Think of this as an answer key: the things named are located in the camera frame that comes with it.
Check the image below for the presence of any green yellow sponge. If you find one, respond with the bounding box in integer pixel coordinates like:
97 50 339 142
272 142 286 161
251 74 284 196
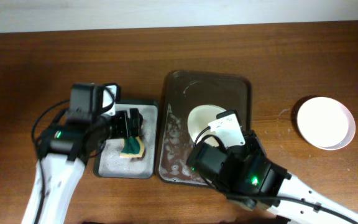
120 136 145 158

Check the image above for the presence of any cream plate with red stain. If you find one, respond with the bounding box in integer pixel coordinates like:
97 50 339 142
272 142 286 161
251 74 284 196
187 105 226 142

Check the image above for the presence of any pink plate with red stain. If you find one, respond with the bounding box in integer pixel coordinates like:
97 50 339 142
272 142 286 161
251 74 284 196
296 96 356 151

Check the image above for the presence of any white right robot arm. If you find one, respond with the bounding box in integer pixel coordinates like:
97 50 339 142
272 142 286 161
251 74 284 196
225 131 358 223

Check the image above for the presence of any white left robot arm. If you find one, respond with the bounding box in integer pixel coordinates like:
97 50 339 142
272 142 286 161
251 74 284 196
22 108 145 223

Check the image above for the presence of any black tray with soapy water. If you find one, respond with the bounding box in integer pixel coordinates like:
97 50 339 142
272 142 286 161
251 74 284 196
93 100 158 179

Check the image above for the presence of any dark brown serving tray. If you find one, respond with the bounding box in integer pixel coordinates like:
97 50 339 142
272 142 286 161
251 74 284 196
156 70 252 187

